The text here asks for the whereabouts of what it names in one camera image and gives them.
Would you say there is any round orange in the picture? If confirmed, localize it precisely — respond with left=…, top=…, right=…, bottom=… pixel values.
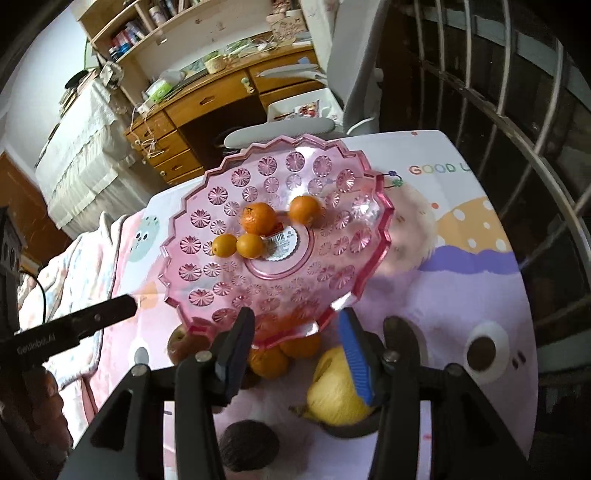
left=289, top=195, right=324, bottom=227

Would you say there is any wooden bookshelf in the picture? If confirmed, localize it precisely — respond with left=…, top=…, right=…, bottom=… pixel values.
left=76, top=0, right=308, bottom=100

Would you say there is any black cable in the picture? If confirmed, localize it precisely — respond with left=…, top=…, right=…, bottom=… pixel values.
left=19, top=271, right=48, bottom=324

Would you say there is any pink floral quilt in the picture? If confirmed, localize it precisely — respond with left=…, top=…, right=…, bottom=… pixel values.
left=17, top=211, right=141, bottom=418

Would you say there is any small orange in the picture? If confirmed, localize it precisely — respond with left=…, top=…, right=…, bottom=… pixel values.
left=236, top=233, right=267, bottom=259
left=212, top=233, right=239, bottom=258

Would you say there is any printed label sticker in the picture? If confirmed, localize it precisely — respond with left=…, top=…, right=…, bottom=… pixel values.
left=263, top=225, right=299, bottom=260

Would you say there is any yellow pear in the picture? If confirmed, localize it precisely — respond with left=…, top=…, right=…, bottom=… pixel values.
left=288, top=345, right=376, bottom=426

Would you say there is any dark brown round fruit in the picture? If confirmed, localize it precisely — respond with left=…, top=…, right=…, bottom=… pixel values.
left=219, top=419, right=280, bottom=472

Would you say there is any large orange with stem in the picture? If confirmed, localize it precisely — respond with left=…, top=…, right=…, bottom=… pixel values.
left=238, top=202, right=278, bottom=236

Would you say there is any cartoon printed blanket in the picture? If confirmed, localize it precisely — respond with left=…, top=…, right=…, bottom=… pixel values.
left=88, top=130, right=540, bottom=480

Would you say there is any pink plastic fruit plate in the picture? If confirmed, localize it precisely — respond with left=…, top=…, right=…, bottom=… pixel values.
left=159, top=134, right=395, bottom=355

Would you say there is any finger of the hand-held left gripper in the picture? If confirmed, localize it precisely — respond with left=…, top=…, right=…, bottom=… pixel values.
left=21, top=295, right=138, bottom=340

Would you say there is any green tissue pack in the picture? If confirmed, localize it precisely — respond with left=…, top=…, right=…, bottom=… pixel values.
left=145, top=78, right=172, bottom=101

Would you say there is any wooden desk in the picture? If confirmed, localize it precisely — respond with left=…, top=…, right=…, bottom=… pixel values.
left=124, top=42, right=326, bottom=186

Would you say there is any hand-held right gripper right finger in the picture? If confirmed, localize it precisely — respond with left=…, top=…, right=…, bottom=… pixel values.
left=338, top=308, right=532, bottom=480

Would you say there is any metal railing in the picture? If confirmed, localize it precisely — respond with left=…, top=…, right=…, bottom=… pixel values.
left=383, top=0, right=591, bottom=374

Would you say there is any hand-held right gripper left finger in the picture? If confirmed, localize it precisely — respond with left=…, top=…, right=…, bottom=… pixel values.
left=58, top=307, right=256, bottom=480

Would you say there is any red apple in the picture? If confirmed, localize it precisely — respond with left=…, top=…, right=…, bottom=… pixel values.
left=167, top=324, right=214, bottom=365

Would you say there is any grey office chair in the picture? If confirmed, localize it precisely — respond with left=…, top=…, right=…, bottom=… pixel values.
left=224, top=0, right=385, bottom=149

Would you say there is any white lace cloth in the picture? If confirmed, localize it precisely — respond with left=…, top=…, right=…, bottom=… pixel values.
left=34, top=82, right=149, bottom=237

